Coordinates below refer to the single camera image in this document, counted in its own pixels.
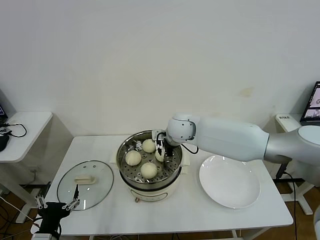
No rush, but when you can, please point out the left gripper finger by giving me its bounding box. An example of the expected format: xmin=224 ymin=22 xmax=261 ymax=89
xmin=34 ymin=196 xmax=48 ymax=209
xmin=62 ymin=184 xmax=81 ymax=212

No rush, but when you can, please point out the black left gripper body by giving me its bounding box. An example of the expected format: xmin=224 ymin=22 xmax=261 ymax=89
xmin=37 ymin=201 xmax=72 ymax=233

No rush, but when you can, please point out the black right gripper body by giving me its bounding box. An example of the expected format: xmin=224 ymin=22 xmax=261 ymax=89
xmin=164 ymin=143 xmax=175 ymax=158

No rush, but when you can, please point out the glass pot lid cream handle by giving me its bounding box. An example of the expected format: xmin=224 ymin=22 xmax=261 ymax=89
xmin=56 ymin=160 xmax=115 ymax=212

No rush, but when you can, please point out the stainless steel steamer basket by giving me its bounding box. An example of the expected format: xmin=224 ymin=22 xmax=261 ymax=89
xmin=116 ymin=129 xmax=184 ymax=184

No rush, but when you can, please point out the white electric cooker pot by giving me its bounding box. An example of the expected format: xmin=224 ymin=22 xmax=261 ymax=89
xmin=109 ymin=150 xmax=191 ymax=204

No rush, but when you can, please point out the white round plate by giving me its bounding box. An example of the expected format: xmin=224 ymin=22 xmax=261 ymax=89
xmin=199 ymin=154 xmax=261 ymax=209

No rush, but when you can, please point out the black computer mouse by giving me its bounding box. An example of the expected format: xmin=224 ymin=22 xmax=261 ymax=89
xmin=0 ymin=134 xmax=11 ymax=153

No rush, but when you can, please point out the white side table with mouse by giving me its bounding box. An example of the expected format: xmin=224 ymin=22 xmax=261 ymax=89
xmin=0 ymin=111 xmax=54 ymax=224

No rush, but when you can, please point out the black laptop beside mouse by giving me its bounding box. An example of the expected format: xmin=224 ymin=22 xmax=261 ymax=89
xmin=0 ymin=87 xmax=10 ymax=125

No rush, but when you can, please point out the white side table with label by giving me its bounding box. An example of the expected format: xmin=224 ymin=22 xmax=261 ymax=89
xmin=275 ymin=114 xmax=320 ymax=216

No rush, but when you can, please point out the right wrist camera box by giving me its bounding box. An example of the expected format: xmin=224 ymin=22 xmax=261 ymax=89
xmin=151 ymin=129 xmax=167 ymax=141

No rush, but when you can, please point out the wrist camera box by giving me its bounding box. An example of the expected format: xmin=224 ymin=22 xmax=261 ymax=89
xmin=151 ymin=129 xmax=167 ymax=141
xmin=31 ymin=232 xmax=61 ymax=240

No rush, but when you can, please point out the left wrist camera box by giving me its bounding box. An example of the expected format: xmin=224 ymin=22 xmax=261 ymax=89
xmin=31 ymin=232 xmax=61 ymax=240

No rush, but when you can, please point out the black looped cable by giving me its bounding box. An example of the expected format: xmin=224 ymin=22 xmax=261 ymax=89
xmin=4 ymin=122 xmax=28 ymax=138

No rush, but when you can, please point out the black cable with adapter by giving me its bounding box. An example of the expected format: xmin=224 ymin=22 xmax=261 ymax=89
xmin=275 ymin=162 xmax=301 ymax=240

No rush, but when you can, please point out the dark laptop with white cable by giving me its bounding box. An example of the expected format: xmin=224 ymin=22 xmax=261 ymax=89
xmin=299 ymin=81 xmax=320 ymax=127

